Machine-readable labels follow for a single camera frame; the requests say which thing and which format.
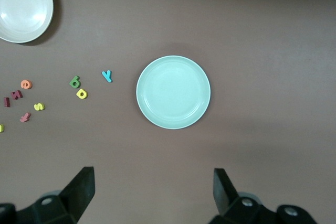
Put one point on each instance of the red foam letter i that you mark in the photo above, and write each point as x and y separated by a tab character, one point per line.
7	102

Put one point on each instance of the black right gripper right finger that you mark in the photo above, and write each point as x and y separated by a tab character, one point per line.
228	203

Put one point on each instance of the yellow foam letter n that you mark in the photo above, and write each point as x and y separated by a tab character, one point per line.
1	128

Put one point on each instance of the beige plate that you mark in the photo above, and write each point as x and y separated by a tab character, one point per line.
21	6

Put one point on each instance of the red foam letter k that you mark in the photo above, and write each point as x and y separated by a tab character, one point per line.
16	95

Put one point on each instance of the green plate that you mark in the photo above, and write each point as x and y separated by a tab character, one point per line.
173	92

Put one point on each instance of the orange foam letter e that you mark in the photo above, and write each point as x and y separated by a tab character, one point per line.
23	85

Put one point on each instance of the brown table cover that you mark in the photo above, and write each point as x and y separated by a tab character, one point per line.
249	24

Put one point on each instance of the yellow foam letter s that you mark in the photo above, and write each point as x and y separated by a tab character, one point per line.
39	106

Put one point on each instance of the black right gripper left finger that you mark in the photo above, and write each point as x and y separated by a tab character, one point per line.
78	195

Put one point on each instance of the pink foam letter f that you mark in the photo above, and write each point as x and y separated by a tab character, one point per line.
25	117

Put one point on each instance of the yellow foam letter a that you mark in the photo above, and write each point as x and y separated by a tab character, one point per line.
78	95

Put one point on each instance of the green foam letter g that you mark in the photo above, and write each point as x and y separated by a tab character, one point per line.
72	83

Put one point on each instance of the teal foam letter y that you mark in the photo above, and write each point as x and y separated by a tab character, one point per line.
107	77

